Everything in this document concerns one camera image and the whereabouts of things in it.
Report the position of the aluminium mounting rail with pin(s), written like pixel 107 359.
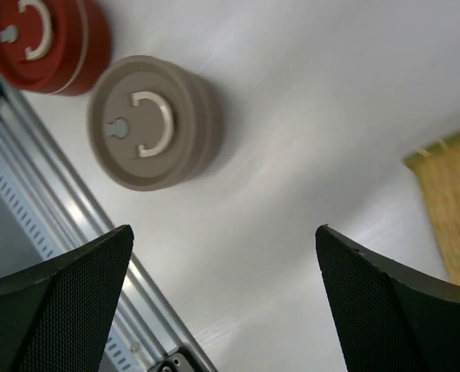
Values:
pixel 145 328

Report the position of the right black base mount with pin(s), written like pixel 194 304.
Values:
pixel 180 360

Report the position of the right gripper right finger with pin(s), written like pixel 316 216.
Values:
pixel 388 316

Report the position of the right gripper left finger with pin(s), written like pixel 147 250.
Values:
pixel 56 315

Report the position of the beige round lid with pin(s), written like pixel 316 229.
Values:
pixel 143 123

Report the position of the red round lid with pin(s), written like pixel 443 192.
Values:
pixel 43 44

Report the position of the bamboo woven tray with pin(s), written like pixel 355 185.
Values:
pixel 437 168

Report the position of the metal round tin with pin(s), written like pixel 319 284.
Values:
pixel 95 49
pixel 213 121

